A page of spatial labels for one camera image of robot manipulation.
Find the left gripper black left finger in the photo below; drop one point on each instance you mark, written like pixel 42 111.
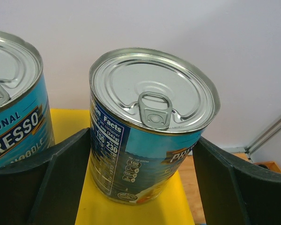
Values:
pixel 45 189

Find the wooden divided organizer tray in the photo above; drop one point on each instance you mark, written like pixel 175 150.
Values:
pixel 270 165

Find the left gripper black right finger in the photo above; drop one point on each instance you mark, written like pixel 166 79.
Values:
pixel 234 191

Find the blue Progresso soup can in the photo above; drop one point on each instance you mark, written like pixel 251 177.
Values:
pixel 148 110
pixel 25 118

